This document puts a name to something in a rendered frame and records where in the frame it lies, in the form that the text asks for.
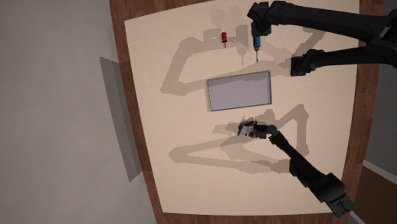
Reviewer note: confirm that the red hand screwdriver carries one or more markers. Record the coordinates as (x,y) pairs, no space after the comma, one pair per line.
(223,36)

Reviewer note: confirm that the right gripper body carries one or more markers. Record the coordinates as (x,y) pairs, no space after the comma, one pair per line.
(259,31)

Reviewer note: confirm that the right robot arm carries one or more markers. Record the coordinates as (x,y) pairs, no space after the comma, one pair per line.
(365,28)

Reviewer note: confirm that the grey metal bracket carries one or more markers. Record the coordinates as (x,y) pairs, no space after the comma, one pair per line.
(244,130)

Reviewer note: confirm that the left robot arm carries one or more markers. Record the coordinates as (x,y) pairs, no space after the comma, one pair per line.
(326,188)

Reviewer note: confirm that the blue electric screwdriver barrel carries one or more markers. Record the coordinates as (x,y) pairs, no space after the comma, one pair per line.
(257,43)

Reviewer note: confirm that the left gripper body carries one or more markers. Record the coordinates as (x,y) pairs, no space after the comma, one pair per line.
(255,128)

